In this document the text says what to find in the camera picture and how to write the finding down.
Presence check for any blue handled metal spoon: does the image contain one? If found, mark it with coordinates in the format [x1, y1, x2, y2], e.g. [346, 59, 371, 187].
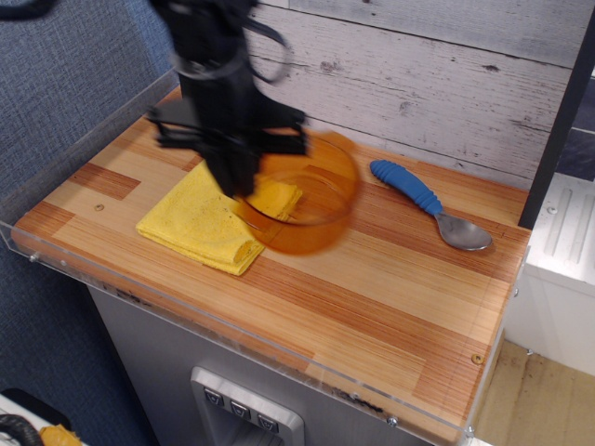
[369, 160, 493, 252]

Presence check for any clear acrylic table guard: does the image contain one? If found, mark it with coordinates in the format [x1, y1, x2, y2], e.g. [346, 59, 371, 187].
[0, 69, 531, 446]

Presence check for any white ribbed appliance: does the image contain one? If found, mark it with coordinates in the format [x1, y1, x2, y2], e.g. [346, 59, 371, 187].
[504, 174, 594, 374]

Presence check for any black braided cable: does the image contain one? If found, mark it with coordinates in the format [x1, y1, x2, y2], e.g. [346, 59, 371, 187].
[0, 0, 60, 22]

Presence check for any grey cabinet with buttons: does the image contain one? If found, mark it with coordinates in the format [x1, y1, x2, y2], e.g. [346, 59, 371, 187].
[90, 288, 424, 445]

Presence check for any dark grey right post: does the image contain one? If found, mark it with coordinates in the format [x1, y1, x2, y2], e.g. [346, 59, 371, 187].
[518, 12, 594, 230]

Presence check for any orange transparent plastic pot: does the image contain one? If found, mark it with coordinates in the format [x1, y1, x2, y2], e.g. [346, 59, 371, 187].
[234, 131, 362, 256]

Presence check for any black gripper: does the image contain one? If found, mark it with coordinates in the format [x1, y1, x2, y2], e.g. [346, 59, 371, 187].
[148, 69, 307, 198]

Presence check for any yellow black object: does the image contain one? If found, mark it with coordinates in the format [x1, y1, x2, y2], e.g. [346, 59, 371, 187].
[39, 425, 83, 446]

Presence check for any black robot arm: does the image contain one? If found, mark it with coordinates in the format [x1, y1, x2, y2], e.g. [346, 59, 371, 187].
[148, 1, 307, 198]

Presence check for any yellow folded cloth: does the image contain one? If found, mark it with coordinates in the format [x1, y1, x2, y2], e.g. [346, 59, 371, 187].
[135, 161, 304, 277]

